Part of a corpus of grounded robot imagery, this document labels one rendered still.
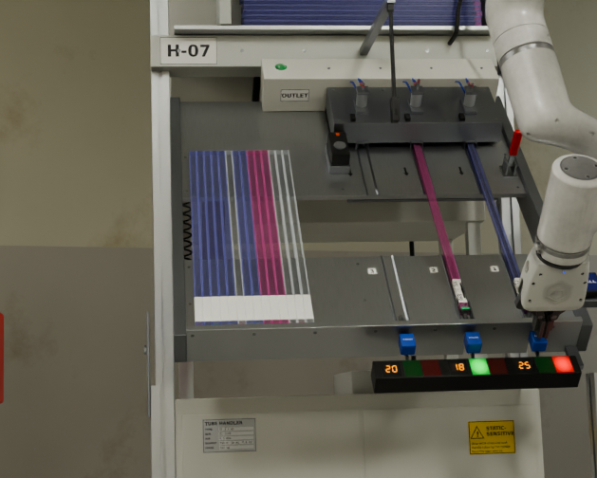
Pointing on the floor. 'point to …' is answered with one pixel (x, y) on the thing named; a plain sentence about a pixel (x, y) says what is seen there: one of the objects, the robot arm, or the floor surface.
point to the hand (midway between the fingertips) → (542, 323)
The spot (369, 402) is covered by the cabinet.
